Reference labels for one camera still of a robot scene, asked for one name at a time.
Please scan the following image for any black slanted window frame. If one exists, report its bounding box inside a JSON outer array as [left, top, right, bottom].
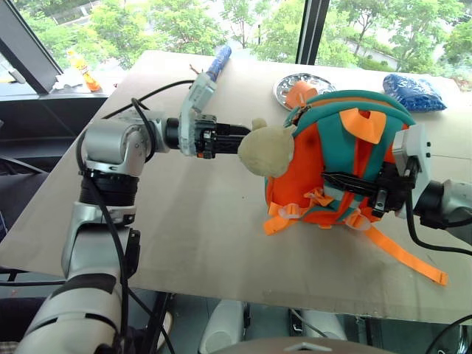
[[0, 0, 64, 95]]

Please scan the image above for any blue mesh bag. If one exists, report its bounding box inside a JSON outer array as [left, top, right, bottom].
[[382, 73, 448, 114]]

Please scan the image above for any white rounded shell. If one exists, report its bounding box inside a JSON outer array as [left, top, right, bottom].
[[200, 299, 247, 354], [293, 308, 348, 341]]

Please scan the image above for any orange drink bottle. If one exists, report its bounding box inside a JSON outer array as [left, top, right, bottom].
[[66, 49, 103, 94]]

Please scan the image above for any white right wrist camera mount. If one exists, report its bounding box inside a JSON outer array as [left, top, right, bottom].
[[392, 123, 433, 209]]

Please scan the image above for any black table leg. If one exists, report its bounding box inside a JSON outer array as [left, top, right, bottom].
[[142, 291, 175, 354]]

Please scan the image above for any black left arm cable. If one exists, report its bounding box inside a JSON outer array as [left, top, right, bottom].
[[75, 79, 196, 354]]

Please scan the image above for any beige plush toy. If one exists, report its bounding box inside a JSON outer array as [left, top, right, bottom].
[[237, 117, 296, 178]]

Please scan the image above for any black vertical window post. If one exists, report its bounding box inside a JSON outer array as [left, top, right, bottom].
[[296, 0, 330, 66]]

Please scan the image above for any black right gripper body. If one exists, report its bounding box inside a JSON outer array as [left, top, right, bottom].
[[370, 162, 415, 219]]

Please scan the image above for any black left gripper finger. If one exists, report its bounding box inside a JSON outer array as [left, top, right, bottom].
[[215, 135, 247, 156], [215, 123, 252, 140]]

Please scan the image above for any orange and teal backpack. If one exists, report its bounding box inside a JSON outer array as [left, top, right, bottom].
[[262, 89, 450, 287]]

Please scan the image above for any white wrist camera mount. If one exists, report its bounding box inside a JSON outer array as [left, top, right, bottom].
[[392, 123, 433, 209], [178, 72, 218, 157]]

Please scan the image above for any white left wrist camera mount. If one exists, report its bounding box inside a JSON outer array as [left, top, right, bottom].
[[178, 72, 218, 157]]

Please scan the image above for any crumpled white tissue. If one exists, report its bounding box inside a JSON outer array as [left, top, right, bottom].
[[51, 69, 88, 91]]

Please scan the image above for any blue rolled mesh tube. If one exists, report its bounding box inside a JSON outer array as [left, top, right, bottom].
[[205, 44, 233, 81]]

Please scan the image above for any thin black cable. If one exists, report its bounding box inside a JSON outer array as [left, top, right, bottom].
[[426, 313, 472, 354]]

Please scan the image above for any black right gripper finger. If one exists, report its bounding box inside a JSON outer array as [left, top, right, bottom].
[[330, 178, 381, 199], [322, 170, 384, 187]]

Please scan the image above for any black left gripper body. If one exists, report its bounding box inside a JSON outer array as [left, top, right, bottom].
[[192, 114, 219, 160]]

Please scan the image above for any silver metal plate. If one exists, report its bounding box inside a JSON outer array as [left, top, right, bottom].
[[272, 72, 337, 112]]

